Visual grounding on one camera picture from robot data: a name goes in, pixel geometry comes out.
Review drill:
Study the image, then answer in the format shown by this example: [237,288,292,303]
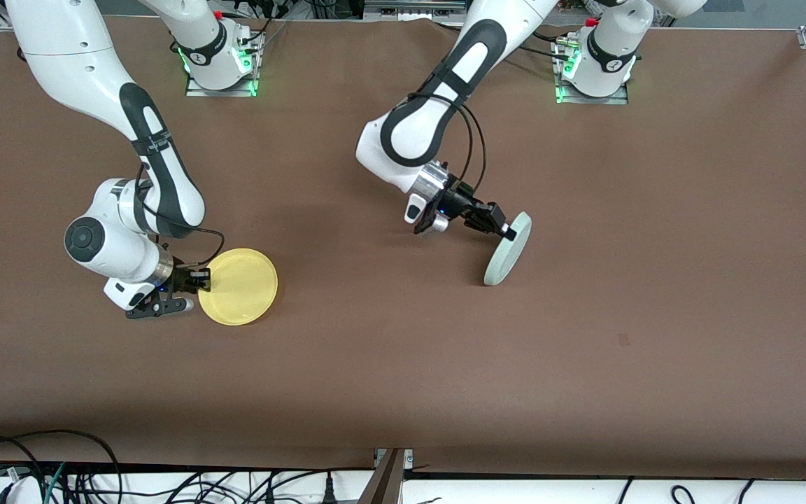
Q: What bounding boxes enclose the pale green round plate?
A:
[483,211,533,286]

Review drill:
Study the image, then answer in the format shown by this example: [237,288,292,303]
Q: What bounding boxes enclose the yellow round plate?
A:
[197,248,279,327]

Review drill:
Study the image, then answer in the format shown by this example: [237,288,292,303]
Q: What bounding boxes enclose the brown table cover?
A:
[0,15,806,482]

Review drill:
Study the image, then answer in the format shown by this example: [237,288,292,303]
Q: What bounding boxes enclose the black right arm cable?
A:
[134,161,226,270]

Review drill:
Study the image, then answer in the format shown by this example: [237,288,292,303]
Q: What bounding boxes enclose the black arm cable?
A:
[403,90,488,200]
[134,161,226,270]

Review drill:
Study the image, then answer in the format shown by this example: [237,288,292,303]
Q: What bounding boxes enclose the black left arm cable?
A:
[403,90,488,200]

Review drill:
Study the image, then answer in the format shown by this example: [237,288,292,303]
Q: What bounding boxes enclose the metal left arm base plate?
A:
[554,36,630,106]

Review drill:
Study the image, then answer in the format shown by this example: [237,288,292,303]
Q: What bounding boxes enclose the long black looping cable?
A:
[0,429,124,504]

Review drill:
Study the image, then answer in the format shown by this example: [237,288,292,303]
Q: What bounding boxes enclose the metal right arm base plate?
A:
[185,31,265,98]

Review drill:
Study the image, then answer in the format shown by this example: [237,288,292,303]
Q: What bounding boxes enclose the green cable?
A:
[41,462,69,504]

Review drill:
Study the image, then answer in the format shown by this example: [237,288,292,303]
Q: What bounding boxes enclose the white cable shelf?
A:
[0,468,806,504]

